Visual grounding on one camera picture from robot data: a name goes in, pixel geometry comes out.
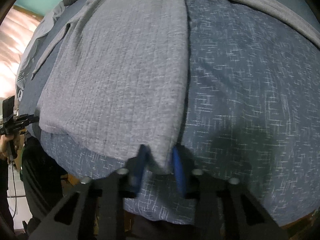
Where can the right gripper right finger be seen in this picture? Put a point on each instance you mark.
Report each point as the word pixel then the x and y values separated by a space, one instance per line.
pixel 224 209

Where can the beige curtain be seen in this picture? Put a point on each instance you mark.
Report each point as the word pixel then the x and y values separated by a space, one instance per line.
pixel 16 31

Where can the person's left hand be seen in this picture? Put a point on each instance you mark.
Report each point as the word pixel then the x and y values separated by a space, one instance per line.
pixel 5 139

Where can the dark blue bed sheet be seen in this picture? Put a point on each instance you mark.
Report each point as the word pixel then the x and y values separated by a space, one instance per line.
pixel 251 111

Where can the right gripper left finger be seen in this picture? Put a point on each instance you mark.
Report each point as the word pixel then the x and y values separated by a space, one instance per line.
pixel 94 207

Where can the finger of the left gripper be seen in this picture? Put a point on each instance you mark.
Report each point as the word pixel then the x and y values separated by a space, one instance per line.
pixel 26 119

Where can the wooden window frame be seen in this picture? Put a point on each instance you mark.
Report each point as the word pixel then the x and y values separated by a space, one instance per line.
pixel 29 13

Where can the light grey blanket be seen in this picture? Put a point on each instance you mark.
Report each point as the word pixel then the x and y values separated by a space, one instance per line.
pixel 28 57

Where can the grey sweatshirt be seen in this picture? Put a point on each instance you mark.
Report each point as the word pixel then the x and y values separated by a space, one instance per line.
pixel 120 77

